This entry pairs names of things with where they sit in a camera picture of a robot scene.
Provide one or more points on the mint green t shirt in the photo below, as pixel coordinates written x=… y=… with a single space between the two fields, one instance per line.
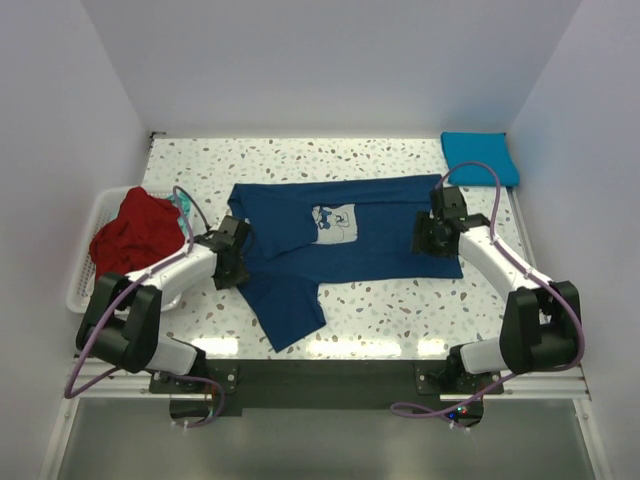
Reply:
x=183 y=203

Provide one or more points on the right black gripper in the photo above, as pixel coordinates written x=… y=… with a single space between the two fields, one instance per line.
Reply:
x=420 y=243

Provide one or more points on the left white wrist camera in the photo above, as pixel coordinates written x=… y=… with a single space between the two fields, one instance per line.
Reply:
x=225 y=226

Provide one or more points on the dark blue t shirt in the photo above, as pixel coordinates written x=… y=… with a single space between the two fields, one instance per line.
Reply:
x=308 y=234

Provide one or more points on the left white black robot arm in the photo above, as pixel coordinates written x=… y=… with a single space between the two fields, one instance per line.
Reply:
x=121 y=323

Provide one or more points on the red t shirt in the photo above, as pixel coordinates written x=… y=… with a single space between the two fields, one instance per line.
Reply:
x=145 y=230

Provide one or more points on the folded light blue t shirt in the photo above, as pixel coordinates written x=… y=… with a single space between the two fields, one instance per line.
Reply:
x=463 y=151

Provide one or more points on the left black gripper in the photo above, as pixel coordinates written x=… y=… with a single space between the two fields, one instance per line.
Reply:
x=239 y=276

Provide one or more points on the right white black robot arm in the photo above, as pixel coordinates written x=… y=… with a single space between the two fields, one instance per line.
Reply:
x=541 y=326

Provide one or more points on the white plastic laundry basket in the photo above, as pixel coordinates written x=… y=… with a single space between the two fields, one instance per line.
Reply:
x=105 y=209

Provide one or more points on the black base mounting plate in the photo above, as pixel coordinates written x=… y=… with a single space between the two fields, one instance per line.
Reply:
x=403 y=387

